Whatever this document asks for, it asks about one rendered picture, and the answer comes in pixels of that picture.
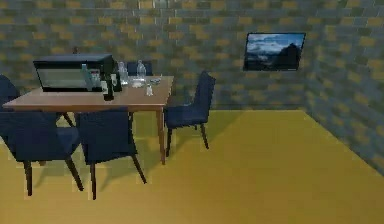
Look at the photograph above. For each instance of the small clear salt shaker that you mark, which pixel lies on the small clear salt shaker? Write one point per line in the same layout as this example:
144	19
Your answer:
149	90

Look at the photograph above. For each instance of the brown wooden dining table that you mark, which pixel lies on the brown wooden dining table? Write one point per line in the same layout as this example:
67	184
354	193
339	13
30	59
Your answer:
140	98

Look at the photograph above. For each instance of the dark wine bottle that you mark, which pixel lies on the dark wine bottle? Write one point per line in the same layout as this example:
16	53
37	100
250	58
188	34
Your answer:
108	90

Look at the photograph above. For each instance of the small dark dish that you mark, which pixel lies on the small dark dish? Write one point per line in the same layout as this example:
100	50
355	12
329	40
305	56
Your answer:
155	80

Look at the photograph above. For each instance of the clear glass bowl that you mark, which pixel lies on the clear glass bowl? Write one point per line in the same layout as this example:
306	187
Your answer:
137	82

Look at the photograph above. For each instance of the framed landscape wall picture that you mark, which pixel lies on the framed landscape wall picture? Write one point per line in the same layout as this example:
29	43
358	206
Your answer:
274	51

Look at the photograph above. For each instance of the black microwave oven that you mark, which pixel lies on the black microwave oven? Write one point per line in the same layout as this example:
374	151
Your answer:
71	73

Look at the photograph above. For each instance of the clear plastic bottle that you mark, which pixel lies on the clear plastic bottle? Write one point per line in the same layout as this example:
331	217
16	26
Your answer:
141	71
123	74

